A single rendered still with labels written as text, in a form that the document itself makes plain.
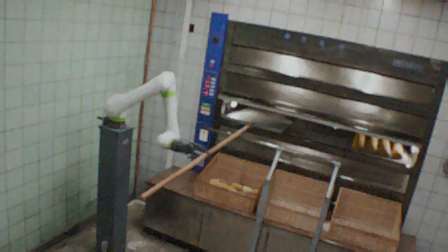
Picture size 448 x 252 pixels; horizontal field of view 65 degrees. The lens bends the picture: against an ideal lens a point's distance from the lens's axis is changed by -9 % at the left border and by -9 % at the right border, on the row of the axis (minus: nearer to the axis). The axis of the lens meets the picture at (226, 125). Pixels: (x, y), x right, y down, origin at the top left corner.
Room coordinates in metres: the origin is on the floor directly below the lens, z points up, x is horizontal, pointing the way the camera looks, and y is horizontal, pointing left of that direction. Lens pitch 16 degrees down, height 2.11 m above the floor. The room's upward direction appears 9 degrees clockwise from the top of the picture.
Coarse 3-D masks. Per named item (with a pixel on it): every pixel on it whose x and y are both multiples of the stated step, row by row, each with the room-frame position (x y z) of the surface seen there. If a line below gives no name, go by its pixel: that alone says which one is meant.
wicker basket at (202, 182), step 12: (216, 156) 3.43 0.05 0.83; (228, 156) 3.46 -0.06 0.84; (204, 168) 3.22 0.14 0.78; (216, 168) 3.45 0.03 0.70; (228, 168) 3.42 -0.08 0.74; (240, 168) 3.39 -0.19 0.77; (252, 168) 3.36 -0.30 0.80; (264, 168) 3.33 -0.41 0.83; (204, 180) 3.24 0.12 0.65; (228, 180) 3.38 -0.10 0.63; (240, 180) 3.35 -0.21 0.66; (252, 180) 3.32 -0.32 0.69; (216, 192) 2.99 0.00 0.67; (228, 192) 2.95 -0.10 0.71; (240, 192) 3.25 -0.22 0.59; (252, 192) 3.28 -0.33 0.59; (228, 204) 2.95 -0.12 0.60; (240, 204) 3.01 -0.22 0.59; (252, 204) 2.88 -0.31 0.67
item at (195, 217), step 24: (168, 168) 3.55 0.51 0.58; (168, 192) 3.10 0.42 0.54; (192, 192) 3.10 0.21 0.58; (144, 216) 3.18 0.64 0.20; (168, 216) 3.09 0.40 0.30; (192, 216) 3.01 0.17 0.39; (216, 216) 2.93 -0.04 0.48; (240, 216) 2.85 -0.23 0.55; (168, 240) 3.13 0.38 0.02; (192, 240) 2.99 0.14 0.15; (216, 240) 2.91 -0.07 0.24; (240, 240) 2.84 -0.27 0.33; (264, 240) 2.77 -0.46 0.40; (288, 240) 2.70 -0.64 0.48; (336, 240) 2.61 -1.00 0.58; (408, 240) 2.75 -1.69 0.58
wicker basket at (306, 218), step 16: (288, 176) 3.24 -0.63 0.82; (272, 192) 3.23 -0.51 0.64; (288, 192) 3.19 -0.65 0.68; (304, 192) 3.15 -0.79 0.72; (320, 192) 3.12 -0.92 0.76; (272, 208) 2.81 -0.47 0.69; (288, 208) 2.77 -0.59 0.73; (304, 208) 3.09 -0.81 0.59; (320, 208) 3.07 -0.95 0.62; (288, 224) 2.76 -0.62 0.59; (304, 224) 2.80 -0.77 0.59
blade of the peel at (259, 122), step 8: (240, 112) 3.84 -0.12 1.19; (232, 120) 3.51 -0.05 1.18; (240, 120) 3.49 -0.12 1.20; (248, 120) 3.59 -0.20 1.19; (256, 120) 3.64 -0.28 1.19; (264, 120) 3.68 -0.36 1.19; (272, 120) 3.73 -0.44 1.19; (264, 128) 3.40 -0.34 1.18; (272, 128) 3.38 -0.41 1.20; (280, 128) 3.49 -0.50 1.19
